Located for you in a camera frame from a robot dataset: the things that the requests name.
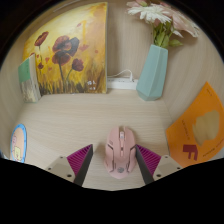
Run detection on green and beige book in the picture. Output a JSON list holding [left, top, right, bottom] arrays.
[[17, 53, 42, 104]]

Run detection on pink and white flower bouquet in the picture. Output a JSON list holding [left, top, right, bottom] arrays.
[[125, 0, 202, 48]]

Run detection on round blue-rimmed cartoon mouse pad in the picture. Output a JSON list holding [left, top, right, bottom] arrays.
[[9, 123, 28, 164]]

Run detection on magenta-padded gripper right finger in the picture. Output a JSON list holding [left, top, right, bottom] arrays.
[[134, 143, 184, 185]]

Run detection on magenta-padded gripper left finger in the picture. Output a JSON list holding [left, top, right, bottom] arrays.
[[44, 143, 95, 187]]

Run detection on pink computer mouse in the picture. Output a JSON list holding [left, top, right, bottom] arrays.
[[103, 125, 138, 180]]

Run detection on teal faceted vase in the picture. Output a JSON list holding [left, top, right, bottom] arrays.
[[135, 44, 169, 102]]

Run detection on orange book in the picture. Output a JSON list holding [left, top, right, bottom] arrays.
[[165, 81, 224, 169]]

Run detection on white power strip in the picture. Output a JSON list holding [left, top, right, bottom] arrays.
[[106, 77, 139, 91]]

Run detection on white cable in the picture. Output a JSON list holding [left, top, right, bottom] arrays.
[[107, 68, 135, 82]]

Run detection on yellow poppy flower painting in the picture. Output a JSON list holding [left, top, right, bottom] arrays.
[[22, 2, 109, 96]]

